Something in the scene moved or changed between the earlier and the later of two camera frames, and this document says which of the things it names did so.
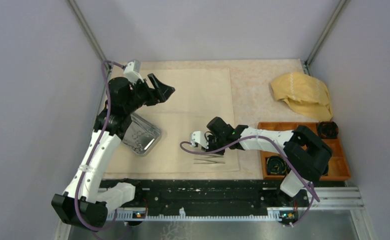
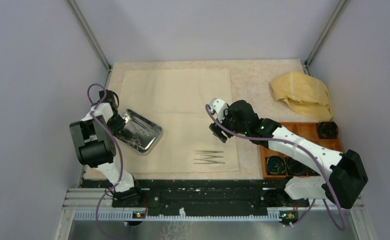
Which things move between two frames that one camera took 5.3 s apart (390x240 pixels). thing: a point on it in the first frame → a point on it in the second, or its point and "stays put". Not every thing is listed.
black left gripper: [164, 90] → [120, 123]
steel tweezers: [214, 162] stays put
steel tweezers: [212, 155] stays put
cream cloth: [201, 94] stays put
